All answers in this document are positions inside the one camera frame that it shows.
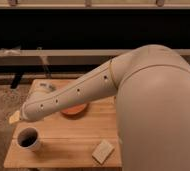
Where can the orange bowl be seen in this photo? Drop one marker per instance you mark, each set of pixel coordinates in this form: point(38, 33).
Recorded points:
point(74, 110)

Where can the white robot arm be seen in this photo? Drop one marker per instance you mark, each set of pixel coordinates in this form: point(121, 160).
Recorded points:
point(151, 87)

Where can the yellow paper tag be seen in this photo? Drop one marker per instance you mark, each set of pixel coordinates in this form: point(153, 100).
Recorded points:
point(15, 117)

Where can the tan sponge block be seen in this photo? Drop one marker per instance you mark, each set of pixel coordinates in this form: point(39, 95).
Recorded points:
point(102, 151)

